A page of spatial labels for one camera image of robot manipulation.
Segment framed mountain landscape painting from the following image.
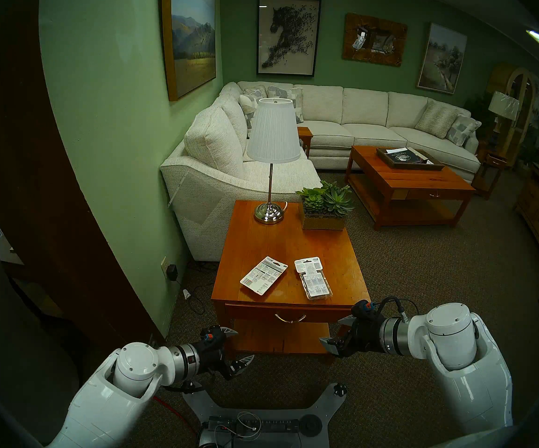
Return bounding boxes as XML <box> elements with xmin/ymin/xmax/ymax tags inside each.
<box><xmin>160</xmin><ymin>0</ymin><xmax>217</xmax><ymax>102</ymax></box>

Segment succulent plants in wooden planter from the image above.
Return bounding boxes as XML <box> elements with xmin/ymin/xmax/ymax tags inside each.
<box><xmin>296</xmin><ymin>181</ymin><xmax>355</xmax><ymax>231</ymax></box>

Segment plastic wrapped shade lamp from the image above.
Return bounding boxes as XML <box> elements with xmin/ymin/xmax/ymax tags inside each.
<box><xmin>488</xmin><ymin>91</ymin><xmax>520</xmax><ymax>133</ymax></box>

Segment arched light wood cabinet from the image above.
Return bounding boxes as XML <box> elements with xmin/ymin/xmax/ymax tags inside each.
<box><xmin>491</xmin><ymin>68</ymin><xmax>539</xmax><ymax>168</ymax></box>

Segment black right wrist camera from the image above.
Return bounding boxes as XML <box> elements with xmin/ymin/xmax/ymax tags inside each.
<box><xmin>351</xmin><ymin>300</ymin><xmax>379</xmax><ymax>318</ymax></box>

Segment orange wooden coffee table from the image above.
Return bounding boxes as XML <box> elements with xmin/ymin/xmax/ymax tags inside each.
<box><xmin>345</xmin><ymin>145</ymin><xmax>476</xmax><ymax>231</ymax></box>

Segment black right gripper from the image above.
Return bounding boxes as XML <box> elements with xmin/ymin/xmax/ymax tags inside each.
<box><xmin>319</xmin><ymin>314</ymin><xmax>386</xmax><ymax>359</ymax></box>

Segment small dark wooden side table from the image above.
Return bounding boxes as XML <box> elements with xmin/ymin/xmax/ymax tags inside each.
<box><xmin>472</xmin><ymin>148</ymin><xmax>508</xmax><ymax>200</ymax></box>

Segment small clear blister package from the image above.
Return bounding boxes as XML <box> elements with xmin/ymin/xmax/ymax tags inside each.
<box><xmin>294</xmin><ymin>256</ymin><xmax>333</xmax><ymax>301</ymax></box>

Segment thin white wire loop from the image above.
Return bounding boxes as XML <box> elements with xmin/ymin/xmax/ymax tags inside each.
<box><xmin>236</xmin><ymin>411</ymin><xmax>261</xmax><ymax>439</ymax></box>

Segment grey patchwork throw pillow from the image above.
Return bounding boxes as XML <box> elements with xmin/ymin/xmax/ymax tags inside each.
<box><xmin>267</xmin><ymin>85</ymin><xmax>304</xmax><ymax>124</ymax></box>
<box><xmin>446</xmin><ymin>114</ymin><xmax>482</xmax><ymax>148</ymax></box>

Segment orange wooden drawer side table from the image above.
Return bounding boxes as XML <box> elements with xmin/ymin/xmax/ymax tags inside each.
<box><xmin>211</xmin><ymin>200</ymin><xmax>372</xmax><ymax>357</ymax></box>

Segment large white card package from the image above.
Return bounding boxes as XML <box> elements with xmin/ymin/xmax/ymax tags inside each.
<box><xmin>240</xmin><ymin>256</ymin><xmax>289</xmax><ymax>296</ymax></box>

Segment orange wooden table drawer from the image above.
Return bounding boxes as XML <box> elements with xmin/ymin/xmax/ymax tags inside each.
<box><xmin>225</xmin><ymin>303</ymin><xmax>351</xmax><ymax>324</ymax></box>

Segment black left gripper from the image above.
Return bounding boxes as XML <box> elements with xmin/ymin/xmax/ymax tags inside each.
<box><xmin>198</xmin><ymin>326</ymin><xmax>255</xmax><ymax>380</ymax></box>

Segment tall dark green plant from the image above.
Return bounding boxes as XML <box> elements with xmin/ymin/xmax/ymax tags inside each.
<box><xmin>464</xmin><ymin>93</ymin><xmax>496</xmax><ymax>140</ymax></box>

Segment black power strip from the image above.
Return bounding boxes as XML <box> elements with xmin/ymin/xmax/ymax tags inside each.
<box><xmin>208</xmin><ymin>417</ymin><xmax>301</xmax><ymax>435</ymax></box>

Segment black framed horse artwork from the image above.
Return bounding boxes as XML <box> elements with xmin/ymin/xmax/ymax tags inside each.
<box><xmin>257</xmin><ymin>0</ymin><xmax>322</xmax><ymax>77</ymax></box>

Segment dark brown wooden door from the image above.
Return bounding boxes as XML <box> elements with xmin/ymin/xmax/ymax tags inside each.
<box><xmin>0</xmin><ymin>0</ymin><xmax>165</xmax><ymax>354</ymax></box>

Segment rustic wood framed mirror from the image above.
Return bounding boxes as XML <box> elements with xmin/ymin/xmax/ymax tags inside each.
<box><xmin>342</xmin><ymin>13</ymin><xmax>408</xmax><ymax>68</ymax></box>

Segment dark cover book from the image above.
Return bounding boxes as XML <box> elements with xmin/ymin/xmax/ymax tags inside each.
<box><xmin>385</xmin><ymin>147</ymin><xmax>428</xmax><ymax>165</ymax></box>

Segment small wooden end table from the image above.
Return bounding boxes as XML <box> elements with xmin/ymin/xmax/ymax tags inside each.
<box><xmin>296</xmin><ymin>126</ymin><xmax>314</xmax><ymax>159</ymax></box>

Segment white shade chrome table lamp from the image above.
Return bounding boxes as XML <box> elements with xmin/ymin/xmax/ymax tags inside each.
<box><xmin>246</xmin><ymin>98</ymin><xmax>301</xmax><ymax>225</ymax></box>

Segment cream sectional sofa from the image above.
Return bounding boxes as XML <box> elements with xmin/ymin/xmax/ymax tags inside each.
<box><xmin>160</xmin><ymin>81</ymin><xmax>482</xmax><ymax>262</ymax></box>

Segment red cable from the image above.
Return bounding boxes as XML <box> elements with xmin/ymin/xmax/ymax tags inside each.
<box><xmin>152</xmin><ymin>396</ymin><xmax>200</xmax><ymax>434</ymax></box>

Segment dark wooden serving tray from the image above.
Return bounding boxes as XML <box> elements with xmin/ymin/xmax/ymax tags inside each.
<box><xmin>376</xmin><ymin>147</ymin><xmax>445</xmax><ymax>171</ymax></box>

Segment grey robot mobile base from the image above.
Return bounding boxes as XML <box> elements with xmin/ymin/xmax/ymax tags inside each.
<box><xmin>183</xmin><ymin>382</ymin><xmax>348</xmax><ymax>448</ymax></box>

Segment framed tree landscape painting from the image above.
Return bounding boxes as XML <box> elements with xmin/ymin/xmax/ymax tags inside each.
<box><xmin>416</xmin><ymin>22</ymin><xmax>468</xmax><ymax>96</ymax></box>

